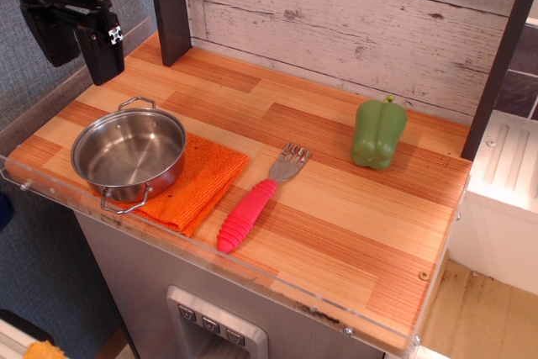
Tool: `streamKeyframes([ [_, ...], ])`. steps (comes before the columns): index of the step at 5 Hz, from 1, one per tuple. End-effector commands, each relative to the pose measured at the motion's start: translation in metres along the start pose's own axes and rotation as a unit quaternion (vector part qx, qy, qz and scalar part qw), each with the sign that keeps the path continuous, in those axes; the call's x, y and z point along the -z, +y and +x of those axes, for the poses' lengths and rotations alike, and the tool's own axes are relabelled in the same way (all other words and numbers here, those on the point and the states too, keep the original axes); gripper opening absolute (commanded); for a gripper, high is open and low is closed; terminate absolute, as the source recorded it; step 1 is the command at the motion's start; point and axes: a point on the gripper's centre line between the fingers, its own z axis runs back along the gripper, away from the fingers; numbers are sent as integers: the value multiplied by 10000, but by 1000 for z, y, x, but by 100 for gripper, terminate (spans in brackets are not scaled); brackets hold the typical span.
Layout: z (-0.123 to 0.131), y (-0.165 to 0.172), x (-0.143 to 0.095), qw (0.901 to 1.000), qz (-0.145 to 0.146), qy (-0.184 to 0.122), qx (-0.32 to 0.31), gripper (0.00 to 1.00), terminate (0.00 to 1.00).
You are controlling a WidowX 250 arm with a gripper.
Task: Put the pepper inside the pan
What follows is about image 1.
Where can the dark shelf post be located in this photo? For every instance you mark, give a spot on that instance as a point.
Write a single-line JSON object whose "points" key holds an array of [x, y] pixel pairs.
{"points": [[507, 46], [173, 28]]}

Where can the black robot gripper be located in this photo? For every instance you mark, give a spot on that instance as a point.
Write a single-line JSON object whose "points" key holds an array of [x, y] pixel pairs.
{"points": [[99, 36]]}

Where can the white toy sink unit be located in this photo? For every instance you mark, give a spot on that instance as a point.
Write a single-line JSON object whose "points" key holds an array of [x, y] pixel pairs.
{"points": [[495, 232]]}

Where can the yellow object bottom left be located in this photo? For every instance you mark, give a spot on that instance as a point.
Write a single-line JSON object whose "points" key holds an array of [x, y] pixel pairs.
{"points": [[43, 350]]}

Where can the toy fridge dispenser panel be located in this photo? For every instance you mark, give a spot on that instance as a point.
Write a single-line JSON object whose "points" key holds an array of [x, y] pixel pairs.
{"points": [[204, 330]]}

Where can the clear acrylic edge guard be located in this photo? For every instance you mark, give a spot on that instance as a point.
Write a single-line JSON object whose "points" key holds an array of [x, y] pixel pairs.
{"points": [[353, 248]]}

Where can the green toy bell pepper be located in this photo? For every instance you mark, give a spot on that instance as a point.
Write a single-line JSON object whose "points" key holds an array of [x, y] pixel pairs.
{"points": [[378, 128]]}

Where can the orange folded cloth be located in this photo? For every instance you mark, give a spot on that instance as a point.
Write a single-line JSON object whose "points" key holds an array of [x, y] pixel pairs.
{"points": [[209, 170]]}

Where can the dark left shelf post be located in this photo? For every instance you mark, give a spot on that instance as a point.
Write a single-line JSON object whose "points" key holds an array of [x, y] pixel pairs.
{"points": [[173, 28]]}

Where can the dark right shelf post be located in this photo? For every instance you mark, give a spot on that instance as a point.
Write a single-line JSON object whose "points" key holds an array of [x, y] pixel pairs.
{"points": [[507, 46]]}

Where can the stainless steel pot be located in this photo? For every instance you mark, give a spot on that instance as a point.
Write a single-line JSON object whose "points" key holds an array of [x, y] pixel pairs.
{"points": [[131, 155]]}

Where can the fork with pink handle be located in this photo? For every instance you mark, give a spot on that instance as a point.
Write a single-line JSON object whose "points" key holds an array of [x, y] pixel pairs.
{"points": [[240, 221]]}

